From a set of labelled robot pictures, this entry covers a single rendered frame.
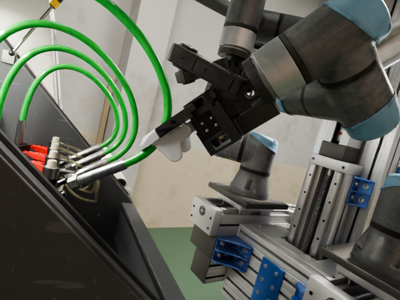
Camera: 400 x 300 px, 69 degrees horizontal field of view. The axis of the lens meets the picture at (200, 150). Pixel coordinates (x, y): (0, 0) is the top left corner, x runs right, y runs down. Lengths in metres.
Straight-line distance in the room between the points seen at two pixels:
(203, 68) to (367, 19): 0.20
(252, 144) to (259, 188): 0.16
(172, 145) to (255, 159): 0.66
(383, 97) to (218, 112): 0.21
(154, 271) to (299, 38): 0.50
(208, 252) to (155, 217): 2.17
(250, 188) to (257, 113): 0.69
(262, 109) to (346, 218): 0.71
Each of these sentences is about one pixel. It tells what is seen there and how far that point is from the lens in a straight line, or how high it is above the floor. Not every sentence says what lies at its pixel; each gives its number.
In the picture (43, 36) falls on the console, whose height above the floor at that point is 1.38.
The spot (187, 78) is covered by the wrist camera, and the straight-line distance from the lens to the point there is 0.61.
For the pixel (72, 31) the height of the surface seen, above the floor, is 1.37.
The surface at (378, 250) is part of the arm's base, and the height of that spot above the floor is 1.08.
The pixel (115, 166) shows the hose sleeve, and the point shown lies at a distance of 0.48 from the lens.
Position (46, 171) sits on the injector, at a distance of 0.60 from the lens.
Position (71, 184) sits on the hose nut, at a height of 1.13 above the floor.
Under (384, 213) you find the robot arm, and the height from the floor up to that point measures 1.17.
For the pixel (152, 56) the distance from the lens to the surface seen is 0.47.
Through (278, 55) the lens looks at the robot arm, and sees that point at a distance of 0.39.
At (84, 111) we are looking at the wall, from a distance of 2.66.
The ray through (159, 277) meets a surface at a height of 0.95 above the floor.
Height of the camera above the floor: 1.28
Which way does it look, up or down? 7 degrees down
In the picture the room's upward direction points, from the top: 15 degrees clockwise
